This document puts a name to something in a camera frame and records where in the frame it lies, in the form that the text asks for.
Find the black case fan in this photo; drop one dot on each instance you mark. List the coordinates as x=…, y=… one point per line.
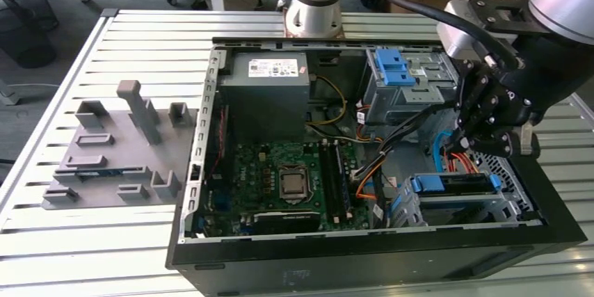
x=229, y=158

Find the silver optical drive cage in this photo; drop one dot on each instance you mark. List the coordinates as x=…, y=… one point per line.
x=420, y=97

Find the silver disk bay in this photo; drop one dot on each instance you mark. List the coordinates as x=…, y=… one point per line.
x=464, y=201

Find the black mesh wastebasket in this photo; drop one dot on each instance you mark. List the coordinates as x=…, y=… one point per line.
x=29, y=39

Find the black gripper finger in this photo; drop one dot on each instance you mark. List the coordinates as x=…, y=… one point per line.
x=480, y=105
x=499, y=143

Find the grey power supply unit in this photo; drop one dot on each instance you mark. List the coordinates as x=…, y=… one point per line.
x=265, y=109

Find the green motherboard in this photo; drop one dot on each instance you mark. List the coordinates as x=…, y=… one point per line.
x=253, y=158

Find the grey metal stand foot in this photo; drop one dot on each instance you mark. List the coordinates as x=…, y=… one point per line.
x=10, y=97

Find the grey parts rack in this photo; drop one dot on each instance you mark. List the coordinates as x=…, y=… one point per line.
x=121, y=144

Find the black camera bracket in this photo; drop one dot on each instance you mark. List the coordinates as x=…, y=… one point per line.
x=525, y=27

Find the black RAM slot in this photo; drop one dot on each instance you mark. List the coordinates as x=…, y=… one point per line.
x=329, y=178

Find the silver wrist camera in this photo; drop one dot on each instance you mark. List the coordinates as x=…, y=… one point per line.
x=453, y=38

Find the black graphics card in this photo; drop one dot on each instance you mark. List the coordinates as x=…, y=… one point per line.
x=285, y=223

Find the blue plastic drive latch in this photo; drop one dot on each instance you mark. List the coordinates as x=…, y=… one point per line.
x=392, y=67

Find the blue RAM stick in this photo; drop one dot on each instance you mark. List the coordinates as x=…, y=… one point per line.
x=99, y=172

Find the hard disk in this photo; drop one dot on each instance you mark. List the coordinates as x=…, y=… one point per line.
x=432, y=184

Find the black open PC case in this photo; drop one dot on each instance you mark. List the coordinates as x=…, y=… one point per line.
x=372, y=265

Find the black CPU socket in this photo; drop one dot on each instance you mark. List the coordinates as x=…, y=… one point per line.
x=294, y=168

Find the silver CPU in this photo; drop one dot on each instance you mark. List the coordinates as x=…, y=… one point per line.
x=293, y=184

